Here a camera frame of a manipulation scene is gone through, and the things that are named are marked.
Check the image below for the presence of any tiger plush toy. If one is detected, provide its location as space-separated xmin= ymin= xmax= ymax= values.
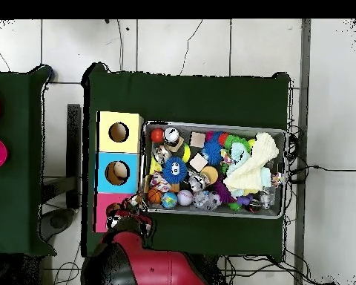
xmin=121 ymin=192 xmax=144 ymax=211

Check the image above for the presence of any wooden box with three holes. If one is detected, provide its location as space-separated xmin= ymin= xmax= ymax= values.
xmin=93 ymin=111 xmax=145 ymax=234

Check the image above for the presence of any small orange basketball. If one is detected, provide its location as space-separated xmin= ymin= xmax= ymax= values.
xmin=147 ymin=187 xmax=164 ymax=205

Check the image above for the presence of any globe print ball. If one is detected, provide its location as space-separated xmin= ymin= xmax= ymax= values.
xmin=160 ymin=191 xmax=178 ymax=209

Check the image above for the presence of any white baseball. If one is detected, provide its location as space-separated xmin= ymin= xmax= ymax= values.
xmin=177 ymin=189 xmax=194 ymax=207

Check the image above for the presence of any blue spiky ball with eyes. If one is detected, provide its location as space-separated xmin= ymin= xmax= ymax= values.
xmin=161 ymin=156 xmax=188 ymax=184

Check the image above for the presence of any plain orange ball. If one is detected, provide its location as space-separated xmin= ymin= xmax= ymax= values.
xmin=150 ymin=128 xmax=165 ymax=143

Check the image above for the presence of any plain wooden cube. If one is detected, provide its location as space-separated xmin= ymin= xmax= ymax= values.
xmin=188 ymin=152 xmax=209 ymax=173

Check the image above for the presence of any dark green side tablecloth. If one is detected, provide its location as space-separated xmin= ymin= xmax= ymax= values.
xmin=0 ymin=65 xmax=57 ymax=257

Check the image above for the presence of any mint green cloth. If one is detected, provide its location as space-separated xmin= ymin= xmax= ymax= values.
xmin=226 ymin=142 xmax=251 ymax=174

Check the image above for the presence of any cream knitted cloth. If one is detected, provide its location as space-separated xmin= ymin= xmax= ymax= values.
xmin=223 ymin=131 xmax=280 ymax=192

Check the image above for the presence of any silver wire mesh bin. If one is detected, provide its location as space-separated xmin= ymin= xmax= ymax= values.
xmin=137 ymin=120 xmax=288 ymax=220

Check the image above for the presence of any black cable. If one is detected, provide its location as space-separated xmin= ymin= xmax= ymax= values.
xmin=287 ymin=165 xmax=356 ymax=174

